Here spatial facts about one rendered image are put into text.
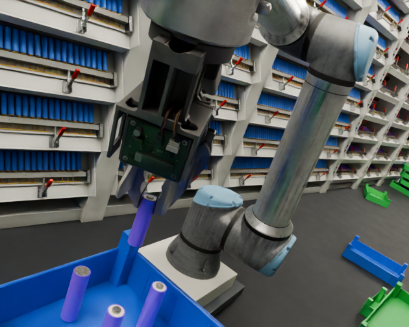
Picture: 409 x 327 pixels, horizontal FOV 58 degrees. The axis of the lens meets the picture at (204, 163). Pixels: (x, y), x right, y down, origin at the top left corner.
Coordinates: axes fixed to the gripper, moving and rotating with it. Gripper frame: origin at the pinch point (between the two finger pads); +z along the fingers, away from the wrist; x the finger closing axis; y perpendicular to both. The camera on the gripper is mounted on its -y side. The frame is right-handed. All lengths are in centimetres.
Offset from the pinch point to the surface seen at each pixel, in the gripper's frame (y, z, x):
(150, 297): 6.6, 7.8, 4.2
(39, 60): -63, 21, -53
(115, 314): 11.6, 5.3, 1.8
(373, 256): -139, 100, 111
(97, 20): -78, 9, -44
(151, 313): 7.2, 9.6, 4.9
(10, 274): -30, 73, -38
